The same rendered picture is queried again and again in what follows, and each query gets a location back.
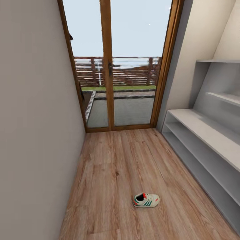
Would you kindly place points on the gym shoe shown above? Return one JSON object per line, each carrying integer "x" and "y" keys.
{"x": 146, "y": 200}

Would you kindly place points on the door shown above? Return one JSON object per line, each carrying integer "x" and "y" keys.
{"x": 120, "y": 52}

